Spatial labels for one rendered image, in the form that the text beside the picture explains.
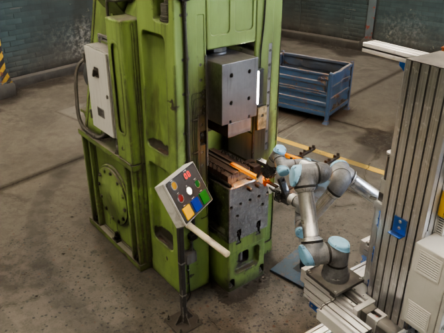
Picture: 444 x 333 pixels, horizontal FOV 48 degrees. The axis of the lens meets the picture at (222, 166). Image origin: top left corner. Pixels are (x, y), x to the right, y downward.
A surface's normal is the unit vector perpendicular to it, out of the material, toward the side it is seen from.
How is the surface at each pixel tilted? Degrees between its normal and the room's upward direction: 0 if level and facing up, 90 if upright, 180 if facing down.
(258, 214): 90
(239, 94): 90
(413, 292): 90
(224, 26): 90
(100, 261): 0
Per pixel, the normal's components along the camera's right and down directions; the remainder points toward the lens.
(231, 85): 0.62, 0.35
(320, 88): -0.57, 0.36
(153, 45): -0.78, 0.26
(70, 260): 0.00, -0.89
